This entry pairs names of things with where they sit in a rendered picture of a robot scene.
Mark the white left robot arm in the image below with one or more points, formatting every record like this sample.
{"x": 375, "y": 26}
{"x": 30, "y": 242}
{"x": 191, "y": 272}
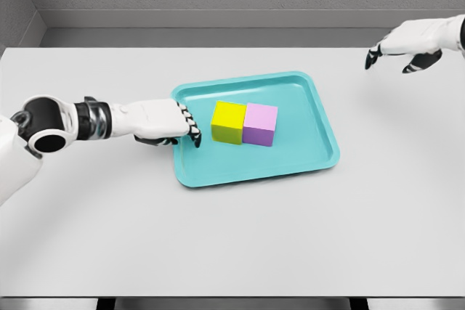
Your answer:
{"x": 54, "y": 125}

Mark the pink purple cube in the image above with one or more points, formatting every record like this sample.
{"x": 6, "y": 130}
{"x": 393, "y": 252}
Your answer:
{"x": 259, "y": 125}

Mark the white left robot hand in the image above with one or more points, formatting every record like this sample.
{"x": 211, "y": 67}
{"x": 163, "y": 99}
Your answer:
{"x": 163, "y": 117}

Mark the yellow cube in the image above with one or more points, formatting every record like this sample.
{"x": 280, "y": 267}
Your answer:
{"x": 227, "y": 121}

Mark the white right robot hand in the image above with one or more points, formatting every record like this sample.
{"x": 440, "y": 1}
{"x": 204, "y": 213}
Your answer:
{"x": 407, "y": 39}

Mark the teal rectangular tray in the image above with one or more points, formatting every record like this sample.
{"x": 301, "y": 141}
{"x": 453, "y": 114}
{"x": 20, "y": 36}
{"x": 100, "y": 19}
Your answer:
{"x": 261, "y": 150}

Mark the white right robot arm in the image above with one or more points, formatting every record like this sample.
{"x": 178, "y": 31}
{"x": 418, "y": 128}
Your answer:
{"x": 452, "y": 32}

